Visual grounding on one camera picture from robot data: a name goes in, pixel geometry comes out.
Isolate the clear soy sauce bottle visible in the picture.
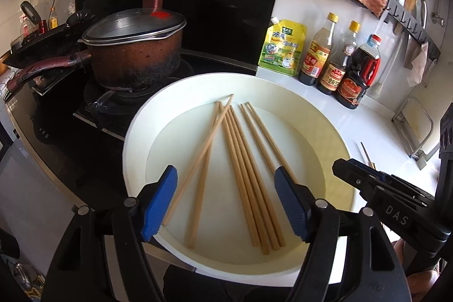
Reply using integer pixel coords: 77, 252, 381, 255
317, 21, 361, 95

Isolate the yellow green seasoning pouch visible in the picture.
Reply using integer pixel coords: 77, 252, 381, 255
258, 17, 307, 76

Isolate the black wall hook rail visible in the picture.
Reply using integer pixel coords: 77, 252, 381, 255
320, 0, 441, 63

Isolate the thin wooden chopstick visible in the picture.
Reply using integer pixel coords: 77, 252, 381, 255
360, 142, 376, 170

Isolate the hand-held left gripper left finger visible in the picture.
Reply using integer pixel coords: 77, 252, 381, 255
40, 165, 178, 302

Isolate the large white bowl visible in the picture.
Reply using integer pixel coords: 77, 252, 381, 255
122, 73, 362, 286

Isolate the black frying pan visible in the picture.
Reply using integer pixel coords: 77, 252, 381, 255
0, 1, 94, 69

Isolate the stainless steel board rack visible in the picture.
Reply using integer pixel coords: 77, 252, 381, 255
391, 97, 435, 170

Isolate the red cap soy sauce jug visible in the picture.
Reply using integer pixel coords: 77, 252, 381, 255
336, 34, 383, 110

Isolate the pile of wooden chopsticks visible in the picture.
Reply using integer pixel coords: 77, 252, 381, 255
162, 94, 300, 256

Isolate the hanging plastic bag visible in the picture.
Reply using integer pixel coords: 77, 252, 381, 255
403, 40, 430, 87

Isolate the yellow cap vinegar bottle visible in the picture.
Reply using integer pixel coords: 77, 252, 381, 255
298, 12, 339, 87

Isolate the dark red cooking pot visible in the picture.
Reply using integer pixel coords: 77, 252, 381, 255
6, 22, 185, 92

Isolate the wooden handle knife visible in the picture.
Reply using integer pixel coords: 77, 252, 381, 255
394, 0, 419, 35

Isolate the black range hood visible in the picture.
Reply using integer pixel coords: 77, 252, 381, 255
53, 0, 291, 71

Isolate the person's right hand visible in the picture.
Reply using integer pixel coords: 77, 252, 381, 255
411, 265, 445, 302

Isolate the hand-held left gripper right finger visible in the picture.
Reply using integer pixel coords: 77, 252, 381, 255
274, 166, 411, 302

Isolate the black gas stove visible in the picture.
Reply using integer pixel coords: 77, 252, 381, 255
7, 49, 260, 189

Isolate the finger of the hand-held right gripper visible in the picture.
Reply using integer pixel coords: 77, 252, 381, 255
345, 158, 435, 202
332, 160, 390, 204

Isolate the glass pot lid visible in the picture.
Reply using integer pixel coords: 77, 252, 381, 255
82, 0, 187, 45

